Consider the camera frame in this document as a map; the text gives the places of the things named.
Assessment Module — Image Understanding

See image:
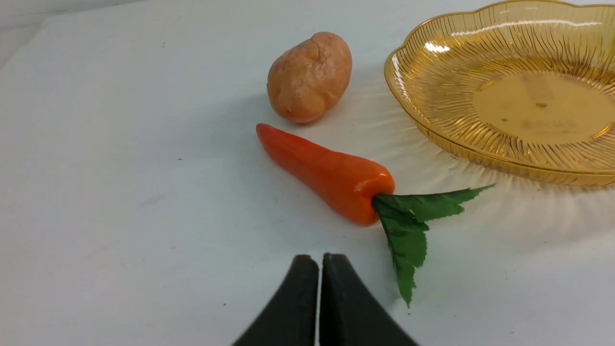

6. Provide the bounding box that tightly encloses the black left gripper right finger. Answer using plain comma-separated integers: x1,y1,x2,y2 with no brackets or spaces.
319,253,417,346

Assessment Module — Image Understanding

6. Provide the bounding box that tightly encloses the orange carrot with green leaves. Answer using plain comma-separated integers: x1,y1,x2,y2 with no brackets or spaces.
256,123,488,305

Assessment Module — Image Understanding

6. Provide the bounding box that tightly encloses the brown potato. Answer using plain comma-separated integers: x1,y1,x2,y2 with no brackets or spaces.
267,32,352,124

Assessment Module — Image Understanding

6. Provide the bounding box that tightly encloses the amber plastic fluted plate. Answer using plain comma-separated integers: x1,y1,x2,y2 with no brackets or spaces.
384,0,615,186

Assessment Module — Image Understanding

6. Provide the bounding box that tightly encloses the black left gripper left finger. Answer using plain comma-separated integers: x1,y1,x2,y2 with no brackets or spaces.
234,255,320,346

